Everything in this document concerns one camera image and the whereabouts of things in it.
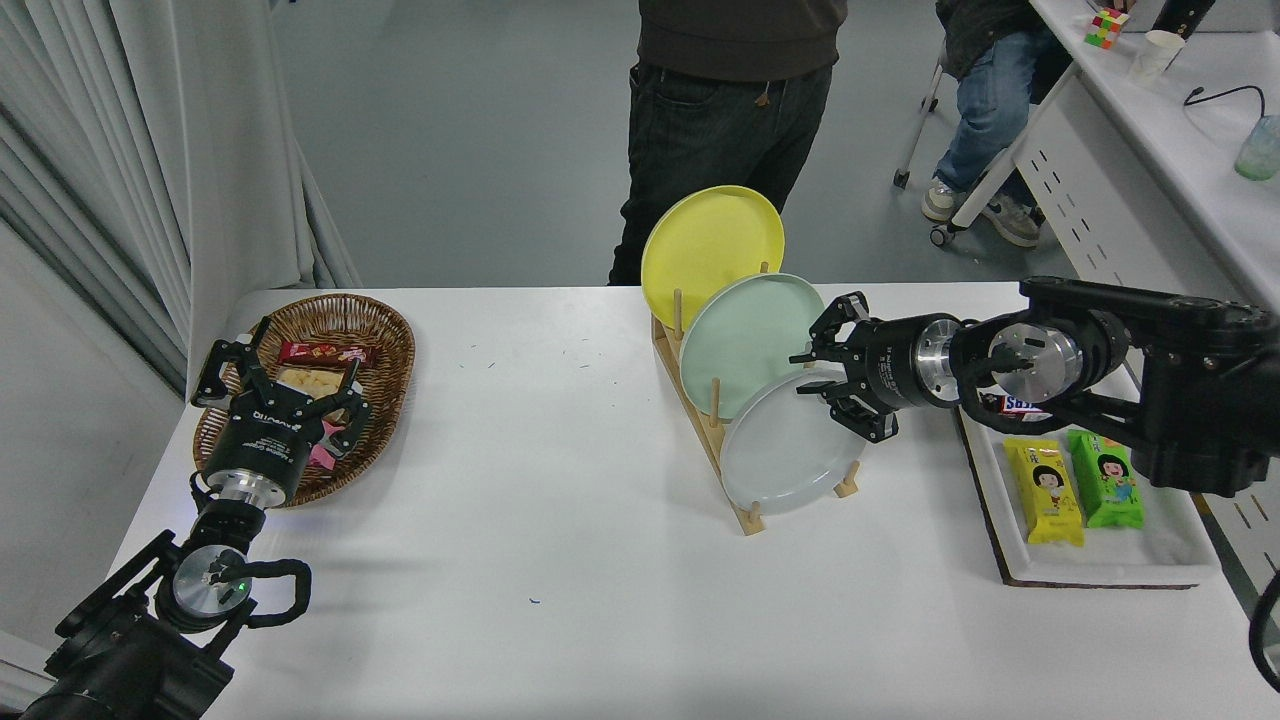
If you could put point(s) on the brown wicker basket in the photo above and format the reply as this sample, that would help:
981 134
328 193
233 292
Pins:
390 340

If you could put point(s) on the wooden plate rack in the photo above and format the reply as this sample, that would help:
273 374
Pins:
745 520

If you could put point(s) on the green translucent cup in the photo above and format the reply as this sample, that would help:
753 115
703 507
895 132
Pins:
1260 150

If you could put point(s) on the white paper cup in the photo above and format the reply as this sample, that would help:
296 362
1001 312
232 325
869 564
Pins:
1155 55

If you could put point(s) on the white rectangular tray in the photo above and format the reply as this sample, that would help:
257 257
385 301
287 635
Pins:
1160 540

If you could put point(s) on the yellow snack bar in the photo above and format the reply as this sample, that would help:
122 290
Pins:
1050 500

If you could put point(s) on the brown Snickers bar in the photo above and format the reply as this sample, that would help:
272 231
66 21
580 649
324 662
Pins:
1020 404

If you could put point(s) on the mint green plate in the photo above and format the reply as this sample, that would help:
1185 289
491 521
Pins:
750 340

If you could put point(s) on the green snack bar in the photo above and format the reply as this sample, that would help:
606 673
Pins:
1105 485

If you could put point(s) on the white chair leg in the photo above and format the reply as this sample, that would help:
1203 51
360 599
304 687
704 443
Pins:
918 135

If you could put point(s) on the grey curtain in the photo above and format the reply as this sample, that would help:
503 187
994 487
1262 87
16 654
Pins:
150 150

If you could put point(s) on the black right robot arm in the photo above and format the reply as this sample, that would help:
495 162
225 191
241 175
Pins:
1200 390

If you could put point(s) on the white perforated desk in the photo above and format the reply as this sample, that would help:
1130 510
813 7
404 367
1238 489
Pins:
1150 230

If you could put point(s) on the yellow plate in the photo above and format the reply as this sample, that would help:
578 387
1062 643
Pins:
710 245

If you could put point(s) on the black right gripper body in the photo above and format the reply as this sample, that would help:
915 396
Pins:
893 362

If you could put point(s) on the person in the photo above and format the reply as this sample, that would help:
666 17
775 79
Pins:
990 100
720 140

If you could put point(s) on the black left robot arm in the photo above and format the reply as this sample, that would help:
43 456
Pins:
120 660

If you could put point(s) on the colourful puzzle cube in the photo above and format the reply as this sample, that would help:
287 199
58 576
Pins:
1107 28

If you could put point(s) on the pink snack wrapper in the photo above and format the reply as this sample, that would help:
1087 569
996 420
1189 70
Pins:
322 457

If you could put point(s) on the red snack bar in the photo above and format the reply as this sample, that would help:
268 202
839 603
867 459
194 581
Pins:
320 352

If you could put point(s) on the pale yellow snack pack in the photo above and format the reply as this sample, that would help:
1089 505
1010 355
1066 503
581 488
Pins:
305 382

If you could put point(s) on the black object on desk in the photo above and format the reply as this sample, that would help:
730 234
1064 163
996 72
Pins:
1185 15

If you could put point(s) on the grey plate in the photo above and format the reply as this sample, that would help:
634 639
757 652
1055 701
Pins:
780 460

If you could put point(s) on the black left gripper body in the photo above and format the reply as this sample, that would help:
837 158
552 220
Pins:
262 440

